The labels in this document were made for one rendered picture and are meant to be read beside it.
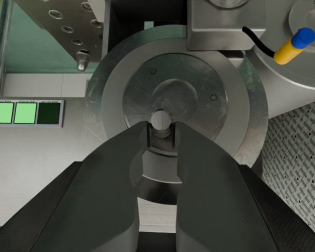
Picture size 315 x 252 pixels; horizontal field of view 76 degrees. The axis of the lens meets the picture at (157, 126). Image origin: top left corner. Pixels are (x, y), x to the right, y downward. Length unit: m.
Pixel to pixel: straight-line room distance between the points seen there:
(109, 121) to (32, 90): 3.44
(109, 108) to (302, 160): 0.26
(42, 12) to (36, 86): 3.13
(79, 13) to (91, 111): 0.30
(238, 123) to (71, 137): 0.44
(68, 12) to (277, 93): 0.37
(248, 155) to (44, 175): 0.49
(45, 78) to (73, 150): 3.05
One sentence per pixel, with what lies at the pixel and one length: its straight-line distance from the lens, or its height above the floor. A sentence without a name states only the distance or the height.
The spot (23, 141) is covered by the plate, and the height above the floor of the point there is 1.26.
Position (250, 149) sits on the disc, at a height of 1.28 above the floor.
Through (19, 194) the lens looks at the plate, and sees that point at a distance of 0.60.
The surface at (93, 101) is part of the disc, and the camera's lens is 0.17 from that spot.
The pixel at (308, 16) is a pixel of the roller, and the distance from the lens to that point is 0.23.
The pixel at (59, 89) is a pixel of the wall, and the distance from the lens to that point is 3.39.
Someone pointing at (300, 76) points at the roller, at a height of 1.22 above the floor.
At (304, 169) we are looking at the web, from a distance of 0.33.
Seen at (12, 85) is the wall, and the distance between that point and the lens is 3.81.
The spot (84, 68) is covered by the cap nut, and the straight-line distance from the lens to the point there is 0.56.
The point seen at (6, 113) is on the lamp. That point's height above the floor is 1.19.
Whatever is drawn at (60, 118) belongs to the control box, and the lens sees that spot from 0.55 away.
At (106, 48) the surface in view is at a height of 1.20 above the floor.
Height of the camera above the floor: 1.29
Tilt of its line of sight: 9 degrees down
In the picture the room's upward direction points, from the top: 179 degrees counter-clockwise
